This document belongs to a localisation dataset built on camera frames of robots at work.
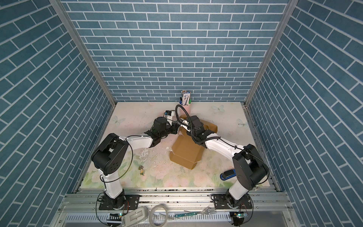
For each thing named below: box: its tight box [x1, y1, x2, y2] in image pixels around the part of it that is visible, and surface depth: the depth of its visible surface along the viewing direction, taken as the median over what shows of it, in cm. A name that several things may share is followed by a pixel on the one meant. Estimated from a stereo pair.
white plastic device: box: [121, 206, 149, 227], surface depth 68 cm
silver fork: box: [183, 206, 217, 215], surface depth 73 cm
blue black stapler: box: [219, 168, 237, 181], surface depth 82 cm
